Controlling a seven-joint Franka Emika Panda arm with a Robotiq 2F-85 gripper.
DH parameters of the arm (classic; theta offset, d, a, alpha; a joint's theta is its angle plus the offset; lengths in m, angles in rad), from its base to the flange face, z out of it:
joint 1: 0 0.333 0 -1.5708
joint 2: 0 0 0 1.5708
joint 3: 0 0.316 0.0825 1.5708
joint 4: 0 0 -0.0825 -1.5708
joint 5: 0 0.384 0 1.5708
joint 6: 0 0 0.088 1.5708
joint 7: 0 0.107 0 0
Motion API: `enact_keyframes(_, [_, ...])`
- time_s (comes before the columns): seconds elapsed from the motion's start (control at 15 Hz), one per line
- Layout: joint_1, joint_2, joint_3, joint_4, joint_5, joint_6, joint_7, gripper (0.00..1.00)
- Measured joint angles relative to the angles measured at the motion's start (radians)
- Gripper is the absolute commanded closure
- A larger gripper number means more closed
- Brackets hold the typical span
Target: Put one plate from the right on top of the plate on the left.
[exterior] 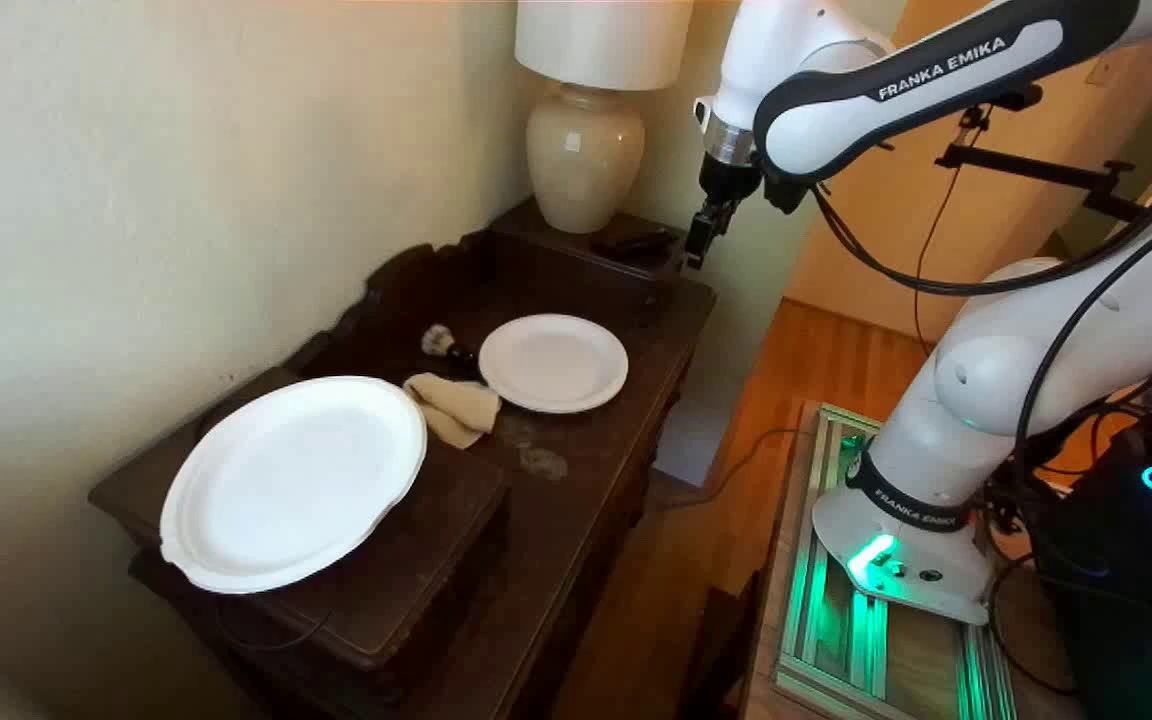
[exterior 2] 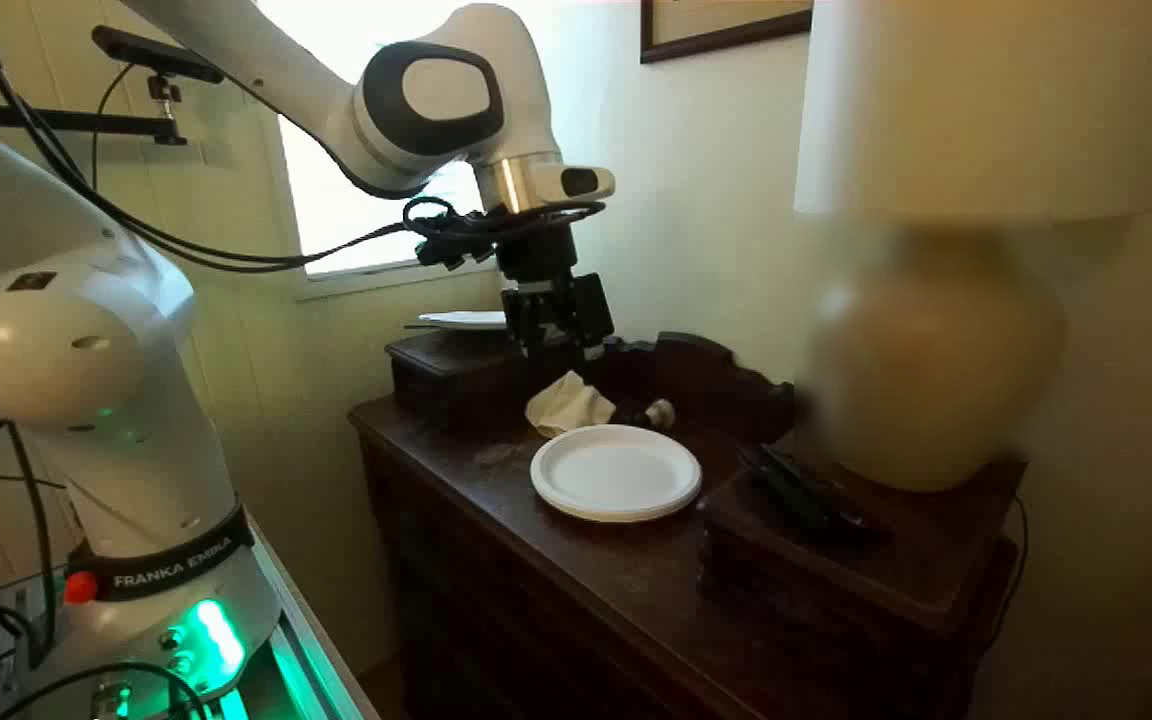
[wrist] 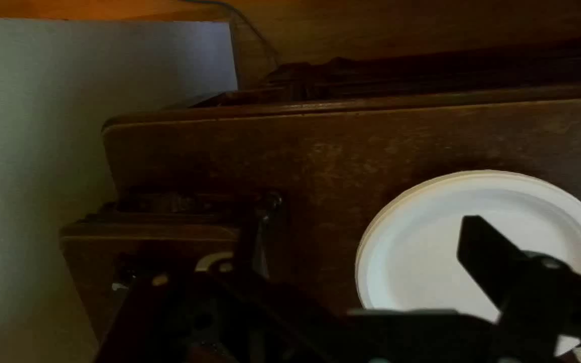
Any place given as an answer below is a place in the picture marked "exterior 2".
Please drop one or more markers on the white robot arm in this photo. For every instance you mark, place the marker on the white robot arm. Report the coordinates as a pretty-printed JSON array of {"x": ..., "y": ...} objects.
[{"x": 170, "y": 605}]

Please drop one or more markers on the dark wooden dresser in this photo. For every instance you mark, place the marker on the dark wooden dresser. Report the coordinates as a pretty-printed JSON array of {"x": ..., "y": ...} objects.
[{"x": 514, "y": 611}]

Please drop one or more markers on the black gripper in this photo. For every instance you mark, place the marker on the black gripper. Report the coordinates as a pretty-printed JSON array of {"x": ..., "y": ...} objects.
[{"x": 544, "y": 303}]

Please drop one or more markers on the small round beige object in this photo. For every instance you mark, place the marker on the small round beige object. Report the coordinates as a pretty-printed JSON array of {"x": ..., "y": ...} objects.
[{"x": 661, "y": 415}]

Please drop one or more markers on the black remote control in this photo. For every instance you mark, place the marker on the black remote control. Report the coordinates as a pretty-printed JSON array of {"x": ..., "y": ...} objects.
[{"x": 811, "y": 508}]

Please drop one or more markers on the black camera on mount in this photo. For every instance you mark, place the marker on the black camera on mount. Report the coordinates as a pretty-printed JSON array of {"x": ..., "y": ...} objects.
[{"x": 166, "y": 60}]

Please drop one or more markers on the white plate on box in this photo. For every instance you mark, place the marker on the white plate on box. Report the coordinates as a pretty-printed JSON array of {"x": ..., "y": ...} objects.
[{"x": 460, "y": 323}]

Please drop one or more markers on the white plate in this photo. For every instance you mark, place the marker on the white plate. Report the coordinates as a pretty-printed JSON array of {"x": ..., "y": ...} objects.
[
  {"x": 614, "y": 473},
  {"x": 460, "y": 323}
]

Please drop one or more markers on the beige ceramic table lamp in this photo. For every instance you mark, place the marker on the beige ceramic table lamp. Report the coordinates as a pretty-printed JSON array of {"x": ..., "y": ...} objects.
[{"x": 950, "y": 124}]

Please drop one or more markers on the dark wooden box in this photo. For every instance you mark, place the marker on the dark wooden box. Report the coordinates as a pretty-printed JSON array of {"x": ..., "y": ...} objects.
[{"x": 459, "y": 381}]

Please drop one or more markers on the crumpled beige paper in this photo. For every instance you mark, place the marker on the crumpled beige paper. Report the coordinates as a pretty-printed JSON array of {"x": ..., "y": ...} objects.
[{"x": 571, "y": 401}]

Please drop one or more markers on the dark framed picture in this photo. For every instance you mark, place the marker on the dark framed picture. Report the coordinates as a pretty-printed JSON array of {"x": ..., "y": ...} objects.
[{"x": 674, "y": 30}]

